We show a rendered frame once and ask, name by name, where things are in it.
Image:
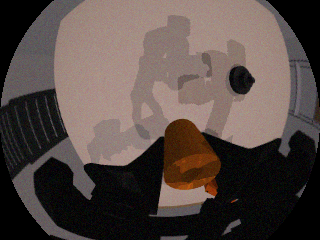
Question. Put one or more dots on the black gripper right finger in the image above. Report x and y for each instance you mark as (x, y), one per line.
(237, 163)

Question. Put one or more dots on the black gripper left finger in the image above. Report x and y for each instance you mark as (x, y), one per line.
(143, 175)

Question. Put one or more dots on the orange knob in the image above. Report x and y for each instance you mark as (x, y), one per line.
(189, 161)

